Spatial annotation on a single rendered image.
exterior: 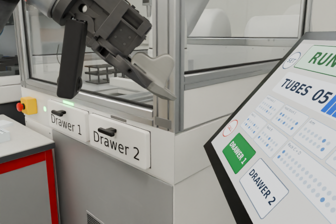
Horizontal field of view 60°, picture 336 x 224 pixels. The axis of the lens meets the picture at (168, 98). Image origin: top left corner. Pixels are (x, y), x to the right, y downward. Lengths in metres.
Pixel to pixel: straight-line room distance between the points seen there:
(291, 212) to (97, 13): 0.35
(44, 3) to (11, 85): 1.53
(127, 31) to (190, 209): 0.63
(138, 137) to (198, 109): 0.18
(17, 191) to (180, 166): 0.74
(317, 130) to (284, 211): 0.11
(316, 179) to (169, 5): 0.52
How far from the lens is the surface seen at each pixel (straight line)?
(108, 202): 1.11
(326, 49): 0.54
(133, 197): 0.98
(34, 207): 1.39
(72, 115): 1.13
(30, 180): 1.34
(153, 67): 0.43
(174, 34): 0.71
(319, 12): 3.87
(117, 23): 0.41
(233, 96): 0.97
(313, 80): 0.49
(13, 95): 1.96
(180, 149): 0.79
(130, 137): 0.86
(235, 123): 0.57
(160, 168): 0.83
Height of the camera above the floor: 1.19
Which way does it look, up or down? 12 degrees down
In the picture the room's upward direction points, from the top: straight up
